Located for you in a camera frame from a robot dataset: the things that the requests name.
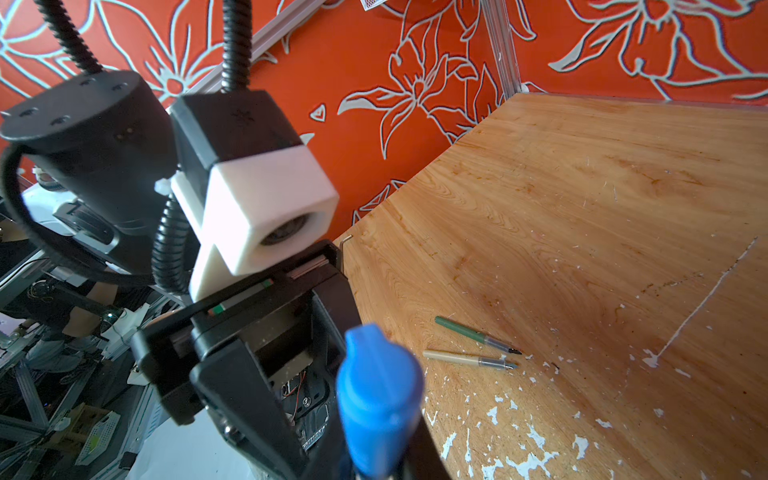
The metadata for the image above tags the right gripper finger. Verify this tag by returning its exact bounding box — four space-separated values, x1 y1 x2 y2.
407 417 451 480

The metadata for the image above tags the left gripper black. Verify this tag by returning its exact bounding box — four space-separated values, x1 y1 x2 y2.
131 241 360 479

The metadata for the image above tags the blue pen cap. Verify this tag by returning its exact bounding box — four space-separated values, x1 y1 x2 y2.
336 324 424 478

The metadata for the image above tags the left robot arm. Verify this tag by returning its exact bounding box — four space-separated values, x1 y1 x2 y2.
1 1 360 479

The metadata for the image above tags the green pen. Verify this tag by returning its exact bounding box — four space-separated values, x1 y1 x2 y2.
435 316 522 355

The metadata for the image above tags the metal allen key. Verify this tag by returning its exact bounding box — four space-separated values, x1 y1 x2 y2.
335 234 353 248

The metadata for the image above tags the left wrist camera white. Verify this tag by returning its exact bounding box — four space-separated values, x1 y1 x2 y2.
151 90 339 301

